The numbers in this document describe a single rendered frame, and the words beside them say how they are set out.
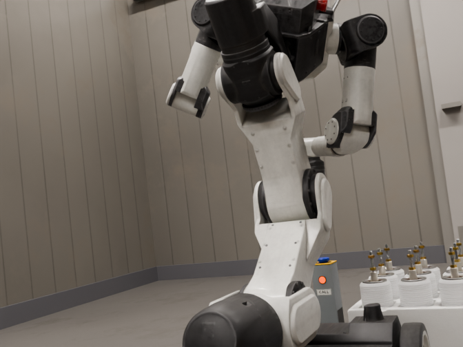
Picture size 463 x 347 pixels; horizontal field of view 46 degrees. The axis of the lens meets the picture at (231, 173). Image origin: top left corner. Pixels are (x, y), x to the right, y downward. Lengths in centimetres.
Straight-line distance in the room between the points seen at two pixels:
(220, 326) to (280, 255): 39
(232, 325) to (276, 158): 55
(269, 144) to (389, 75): 272
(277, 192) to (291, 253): 18
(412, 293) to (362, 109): 56
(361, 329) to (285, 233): 30
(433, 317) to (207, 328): 87
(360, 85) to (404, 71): 244
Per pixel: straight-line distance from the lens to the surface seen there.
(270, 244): 137
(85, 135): 419
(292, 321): 112
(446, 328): 171
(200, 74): 172
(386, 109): 402
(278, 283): 125
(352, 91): 160
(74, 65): 426
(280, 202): 142
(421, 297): 173
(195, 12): 170
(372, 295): 175
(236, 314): 100
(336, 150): 165
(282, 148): 138
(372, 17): 162
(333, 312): 186
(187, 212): 454
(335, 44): 162
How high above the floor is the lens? 53
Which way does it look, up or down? 4 degrees up
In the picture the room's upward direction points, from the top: 7 degrees counter-clockwise
